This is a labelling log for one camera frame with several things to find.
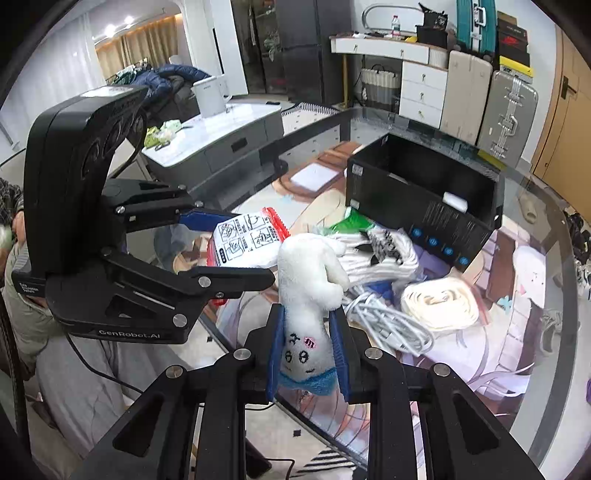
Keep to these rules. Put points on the person's left forearm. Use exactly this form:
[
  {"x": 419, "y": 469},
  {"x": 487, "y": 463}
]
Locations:
[{"x": 9, "y": 198}]

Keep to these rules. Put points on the dark grey fridge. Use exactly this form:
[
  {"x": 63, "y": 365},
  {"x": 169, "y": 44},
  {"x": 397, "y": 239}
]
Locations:
[{"x": 314, "y": 46}]

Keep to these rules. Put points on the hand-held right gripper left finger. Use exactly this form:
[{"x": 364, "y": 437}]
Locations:
[{"x": 274, "y": 355}]

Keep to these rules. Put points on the person's legs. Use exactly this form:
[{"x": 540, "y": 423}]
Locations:
[{"x": 78, "y": 378}]

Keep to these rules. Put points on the black gift bag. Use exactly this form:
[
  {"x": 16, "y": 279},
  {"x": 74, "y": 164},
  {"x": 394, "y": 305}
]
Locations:
[{"x": 431, "y": 34}]

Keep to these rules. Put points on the beige curtains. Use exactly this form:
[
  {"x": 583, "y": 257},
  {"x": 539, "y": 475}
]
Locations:
[{"x": 138, "y": 50}]

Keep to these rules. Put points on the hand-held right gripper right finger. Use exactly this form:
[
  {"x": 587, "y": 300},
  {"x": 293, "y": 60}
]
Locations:
[{"x": 342, "y": 360}]

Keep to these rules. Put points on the green packet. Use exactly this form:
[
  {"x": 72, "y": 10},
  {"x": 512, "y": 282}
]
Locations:
[{"x": 353, "y": 221}]

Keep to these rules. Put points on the blue puffer jacket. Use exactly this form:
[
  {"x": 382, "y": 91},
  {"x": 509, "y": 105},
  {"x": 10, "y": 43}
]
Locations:
[{"x": 180, "y": 76}]

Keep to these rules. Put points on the white plush toy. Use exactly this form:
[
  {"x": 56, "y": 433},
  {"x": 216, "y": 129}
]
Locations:
[{"x": 304, "y": 286}]

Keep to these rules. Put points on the beige slipper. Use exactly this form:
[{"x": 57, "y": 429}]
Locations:
[{"x": 527, "y": 207}]

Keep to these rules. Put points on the folded white cloth bundle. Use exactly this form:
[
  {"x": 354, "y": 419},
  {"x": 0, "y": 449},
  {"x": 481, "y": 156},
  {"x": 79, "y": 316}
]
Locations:
[{"x": 392, "y": 274}]

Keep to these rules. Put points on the wooden door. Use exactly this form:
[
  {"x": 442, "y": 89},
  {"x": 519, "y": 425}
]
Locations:
[{"x": 572, "y": 115}]

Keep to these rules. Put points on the black cardboard box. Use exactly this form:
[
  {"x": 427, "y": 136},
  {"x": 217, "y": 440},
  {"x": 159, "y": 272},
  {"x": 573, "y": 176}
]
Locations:
[{"x": 443, "y": 230}]

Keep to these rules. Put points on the stack of shoe boxes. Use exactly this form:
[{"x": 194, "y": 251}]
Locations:
[{"x": 512, "y": 46}]

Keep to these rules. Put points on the tall glass door cabinet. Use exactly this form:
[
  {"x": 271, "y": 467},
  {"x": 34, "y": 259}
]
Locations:
[{"x": 254, "y": 46}]

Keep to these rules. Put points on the oval metal frame mirror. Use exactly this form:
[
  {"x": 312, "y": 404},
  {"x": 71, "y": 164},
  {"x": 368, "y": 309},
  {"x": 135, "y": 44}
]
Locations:
[{"x": 378, "y": 18}]

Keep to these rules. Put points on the collection of sneakers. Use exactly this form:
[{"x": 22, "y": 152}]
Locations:
[{"x": 579, "y": 244}]

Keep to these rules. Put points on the green white plastic bag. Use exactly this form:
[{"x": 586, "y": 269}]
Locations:
[{"x": 161, "y": 134}]

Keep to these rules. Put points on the silver suitcase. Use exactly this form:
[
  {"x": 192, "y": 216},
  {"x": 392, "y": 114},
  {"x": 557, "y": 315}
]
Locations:
[{"x": 508, "y": 115}]

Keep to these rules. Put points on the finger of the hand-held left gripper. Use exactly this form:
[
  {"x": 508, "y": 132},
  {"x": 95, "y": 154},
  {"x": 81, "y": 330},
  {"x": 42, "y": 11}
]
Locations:
[
  {"x": 231, "y": 279},
  {"x": 203, "y": 218}
]

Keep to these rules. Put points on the teal suitcase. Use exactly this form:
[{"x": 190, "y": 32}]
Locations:
[{"x": 475, "y": 23}]

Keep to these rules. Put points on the patterned floor rug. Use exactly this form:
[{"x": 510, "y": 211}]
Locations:
[{"x": 300, "y": 120}]

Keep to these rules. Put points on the black white patterned cloth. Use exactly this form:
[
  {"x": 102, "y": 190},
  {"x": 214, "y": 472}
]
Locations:
[{"x": 385, "y": 244}]

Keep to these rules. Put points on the grey side table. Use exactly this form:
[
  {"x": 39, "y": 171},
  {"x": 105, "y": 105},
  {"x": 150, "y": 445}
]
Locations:
[{"x": 221, "y": 134}]

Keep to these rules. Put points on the white electric kettle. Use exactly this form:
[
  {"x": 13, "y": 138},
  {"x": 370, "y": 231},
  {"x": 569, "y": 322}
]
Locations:
[{"x": 210, "y": 97}]

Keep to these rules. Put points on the clear water bottle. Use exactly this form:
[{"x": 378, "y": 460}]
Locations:
[{"x": 395, "y": 27}]

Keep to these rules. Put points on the red white packet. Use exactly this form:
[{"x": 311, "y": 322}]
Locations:
[{"x": 244, "y": 240}]

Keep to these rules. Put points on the glass top table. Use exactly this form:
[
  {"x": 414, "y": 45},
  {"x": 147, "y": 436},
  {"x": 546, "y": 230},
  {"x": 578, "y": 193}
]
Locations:
[{"x": 554, "y": 295}]

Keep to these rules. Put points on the beige suitcase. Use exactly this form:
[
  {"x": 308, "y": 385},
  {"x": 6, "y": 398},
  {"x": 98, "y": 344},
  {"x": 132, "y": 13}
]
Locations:
[{"x": 466, "y": 97}]

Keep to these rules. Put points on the white desk with drawers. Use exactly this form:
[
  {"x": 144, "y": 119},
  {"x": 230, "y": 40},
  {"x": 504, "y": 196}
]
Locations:
[{"x": 383, "y": 48}]

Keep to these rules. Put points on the printed cartoon desk mat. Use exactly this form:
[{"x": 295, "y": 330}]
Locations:
[{"x": 498, "y": 332}]

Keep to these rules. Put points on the woven laundry basket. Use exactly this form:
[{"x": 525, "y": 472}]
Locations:
[{"x": 378, "y": 87}]

